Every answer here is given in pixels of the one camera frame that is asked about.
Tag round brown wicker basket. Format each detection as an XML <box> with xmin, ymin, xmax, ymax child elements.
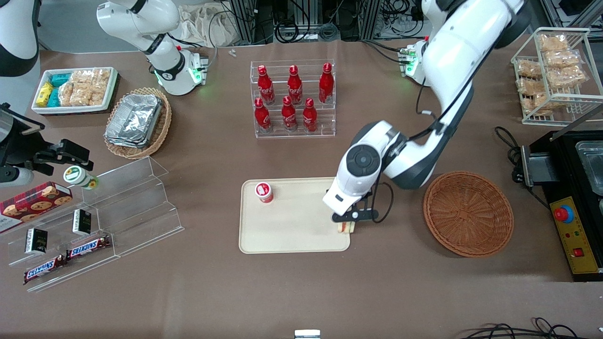
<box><xmin>423</xmin><ymin>171</ymin><xmax>514</xmax><ymax>258</ymax></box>

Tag red cookie box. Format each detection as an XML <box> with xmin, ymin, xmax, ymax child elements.
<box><xmin>0</xmin><ymin>181</ymin><xmax>73</xmax><ymax>234</ymax></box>

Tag white rectangular snack bin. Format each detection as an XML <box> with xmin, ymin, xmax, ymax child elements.
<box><xmin>31</xmin><ymin>67</ymin><xmax>119</xmax><ymax>115</ymax></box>

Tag silver metal lever bar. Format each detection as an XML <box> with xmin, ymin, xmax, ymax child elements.
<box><xmin>549</xmin><ymin>110</ymin><xmax>603</xmax><ymax>142</ymax></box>

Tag black power cable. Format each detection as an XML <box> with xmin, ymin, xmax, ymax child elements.
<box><xmin>494</xmin><ymin>126</ymin><xmax>551</xmax><ymax>209</ymax></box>

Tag oval brown wicker basket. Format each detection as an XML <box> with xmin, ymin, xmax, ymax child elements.
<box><xmin>104</xmin><ymin>87</ymin><xmax>172</xmax><ymax>160</ymax></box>

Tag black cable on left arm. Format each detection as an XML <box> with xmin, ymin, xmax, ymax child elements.
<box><xmin>372</xmin><ymin>181</ymin><xmax>395</xmax><ymax>225</ymax></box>

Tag black machine with yellow panel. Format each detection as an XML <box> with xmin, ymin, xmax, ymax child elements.
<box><xmin>521</xmin><ymin>129</ymin><xmax>603</xmax><ymax>283</ymax></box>

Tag red and white cup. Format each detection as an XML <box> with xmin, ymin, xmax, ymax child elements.
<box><xmin>255</xmin><ymin>182</ymin><xmax>275</xmax><ymax>204</ymax></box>

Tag metal pan in machine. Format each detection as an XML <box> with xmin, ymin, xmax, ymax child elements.
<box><xmin>575</xmin><ymin>141</ymin><xmax>603</xmax><ymax>196</ymax></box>

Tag yellow snack packet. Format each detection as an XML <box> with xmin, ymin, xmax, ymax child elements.
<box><xmin>36</xmin><ymin>82</ymin><xmax>54</xmax><ymax>105</ymax></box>

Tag white cloth bag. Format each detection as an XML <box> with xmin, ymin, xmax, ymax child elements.
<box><xmin>178</xmin><ymin>2</ymin><xmax>241</xmax><ymax>48</ymax></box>

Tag clear acrylic bottle rack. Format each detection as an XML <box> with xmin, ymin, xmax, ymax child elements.
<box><xmin>250</xmin><ymin>59</ymin><xmax>336</xmax><ymax>139</ymax></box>

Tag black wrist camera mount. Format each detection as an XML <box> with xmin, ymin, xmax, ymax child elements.
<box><xmin>332</xmin><ymin>209</ymin><xmax>379</xmax><ymax>223</ymax></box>

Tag black floor cables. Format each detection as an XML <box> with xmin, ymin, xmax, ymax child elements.
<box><xmin>453</xmin><ymin>317</ymin><xmax>603</xmax><ymax>339</ymax></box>

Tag black cable bundle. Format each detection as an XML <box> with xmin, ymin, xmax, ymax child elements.
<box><xmin>273</xmin><ymin>0</ymin><xmax>341</xmax><ymax>44</ymax></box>

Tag clear acrylic step shelf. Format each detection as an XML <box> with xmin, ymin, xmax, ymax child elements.
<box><xmin>0</xmin><ymin>156</ymin><xmax>185</xmax><ymax>293</ymax></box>

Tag red cola bottle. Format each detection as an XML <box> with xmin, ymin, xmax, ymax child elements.
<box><xmin>287</xmin><ymin>65</ymin><xmax>304</xmax><ymax>105</ymax></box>
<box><xmin>254</xmin><ymin>97</ymin><xmax>272</xmax><ymax>134</ymax></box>
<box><xmin>302</xmin><ymin>98</ymin><xmax>318</xmax><ymax>133</ymax></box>
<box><xmin>257</xmin><ymin>65</ymin><xmax>276</xmax><ymax>105</ymax></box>
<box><xmin>281</xmin><ymin>96</ymin><xmax>298</xmax><ymax>132</ymax></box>
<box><xmin>318</xmin><ymin>63</ymin><xmax>334</xmax><ymax>104</ymax></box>

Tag stack of foil containers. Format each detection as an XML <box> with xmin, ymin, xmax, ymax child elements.
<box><xmin>105</xmin><ymin>94</ymin><xmax>163</xmax><ymax>148</ymax></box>

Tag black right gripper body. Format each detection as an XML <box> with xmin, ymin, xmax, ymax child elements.
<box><xmin>0</xmin><ymin>103</ymin><xmax>64</xmax><ymax>187</ymax></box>

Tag snickers chocolate bar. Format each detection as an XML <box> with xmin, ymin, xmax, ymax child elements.
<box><xmin>23</xmin><ymin>255</ymin><xmax>67</xmax><ymax>285</ymax></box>
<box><xmin>65</xmin><ymin>235</ymin><xmax>112</xmax><ymax>261</ymax></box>

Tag white wire rack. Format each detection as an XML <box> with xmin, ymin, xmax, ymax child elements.
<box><xmin>511</xmin><ymin>27</ymin><xmax>603</xmax><ymax>126</ymax></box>

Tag small black box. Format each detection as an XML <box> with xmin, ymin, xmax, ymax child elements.
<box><xmin>24</xmin><ymin>228</ymin><xmax>49</xmax><ymax>256</ymax></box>
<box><xmin>72</xmin><ymin>209</ymin><xmax>92</xmax><ymax>236</ymax></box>

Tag green and white cup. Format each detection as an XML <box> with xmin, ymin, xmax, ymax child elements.
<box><xmin>63</xmin><ymin>165</ymin><xmax>100</xmax><ymax>191</ymax></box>

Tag cream plastic tray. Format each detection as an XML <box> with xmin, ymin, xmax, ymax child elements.
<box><xmin>239</xmin><ymin>178</ymin><xmax>351</xmax><ymax>255</ymax></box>

